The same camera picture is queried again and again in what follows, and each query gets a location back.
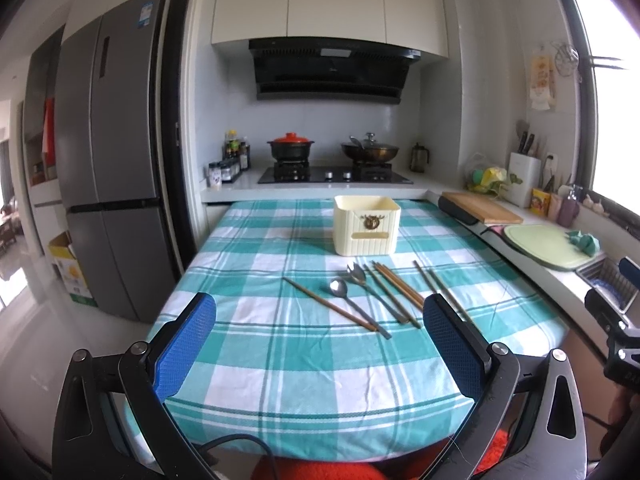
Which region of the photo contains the green cutting board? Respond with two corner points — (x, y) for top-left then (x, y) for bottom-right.
(503, 224), (603, 271)

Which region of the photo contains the black wok with lid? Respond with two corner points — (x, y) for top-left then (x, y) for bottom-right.
(341, 132), (399, 164)

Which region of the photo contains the steel spoon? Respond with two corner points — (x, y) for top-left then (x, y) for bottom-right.
(330, 278), (392, 339)

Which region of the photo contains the yellow green produce bag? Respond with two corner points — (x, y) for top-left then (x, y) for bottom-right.
(464, 153), (523, 198)

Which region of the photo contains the black range hood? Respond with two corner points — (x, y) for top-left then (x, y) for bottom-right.
(248, 37), (422, 104)

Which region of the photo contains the glass french press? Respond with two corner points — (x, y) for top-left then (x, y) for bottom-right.
(409, 143), (430, 174)

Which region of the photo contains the person right hand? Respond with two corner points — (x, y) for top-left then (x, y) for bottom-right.
(608, 386), (639, 429)

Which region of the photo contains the black cable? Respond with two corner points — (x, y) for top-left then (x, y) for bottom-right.
(196, 432), (279, 480)

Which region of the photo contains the wooden cutting board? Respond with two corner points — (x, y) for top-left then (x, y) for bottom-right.
(440, 192), (523, 226)

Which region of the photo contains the yellow snack packet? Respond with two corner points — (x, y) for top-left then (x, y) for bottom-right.
(529, 188), (551, 217)

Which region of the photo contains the black gas stove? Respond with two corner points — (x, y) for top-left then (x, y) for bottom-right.
(258, 162), (412, 184)

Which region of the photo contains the steel spork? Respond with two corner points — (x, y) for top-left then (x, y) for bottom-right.
(347, 262), (408, 324)

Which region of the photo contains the sauce bottles group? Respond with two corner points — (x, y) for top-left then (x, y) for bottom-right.
(220, 130), (250, 183)

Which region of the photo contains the red stool cushion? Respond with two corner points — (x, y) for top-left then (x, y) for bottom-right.
(250, 429), (508, 480)

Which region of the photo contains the yellow cardboard box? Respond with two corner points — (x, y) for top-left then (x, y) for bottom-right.
(48, 232), (96, 307)

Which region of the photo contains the white knife block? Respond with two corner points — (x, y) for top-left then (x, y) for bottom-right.
(506, 152), (541, 209)

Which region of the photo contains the cream utensil holder box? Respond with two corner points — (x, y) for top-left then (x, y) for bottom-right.
(333, 195), (401, 257)

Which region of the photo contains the grey refrigerator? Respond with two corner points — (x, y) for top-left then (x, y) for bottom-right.
(54, 0), (176, 323)

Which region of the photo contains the dark wooden chopstick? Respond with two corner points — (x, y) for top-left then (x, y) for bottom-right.
(440, 278), (472, 323)
(413, 260), (450, 298)

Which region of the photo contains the hanging wall towel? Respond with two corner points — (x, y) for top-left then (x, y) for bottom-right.
(528, 46), (556, 112)

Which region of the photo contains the teal plaid tablecloth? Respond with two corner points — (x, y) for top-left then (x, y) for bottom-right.
(117, 198), (572, 463)

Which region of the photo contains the white spice jar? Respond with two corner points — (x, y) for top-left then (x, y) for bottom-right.
(207, 162), (222, 188)

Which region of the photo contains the purple soap dispenser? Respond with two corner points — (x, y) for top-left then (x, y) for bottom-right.
(556, 184), (582, 229)

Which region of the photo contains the black pot red lid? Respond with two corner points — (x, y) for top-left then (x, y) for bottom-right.
(268, 132), (314, 162)

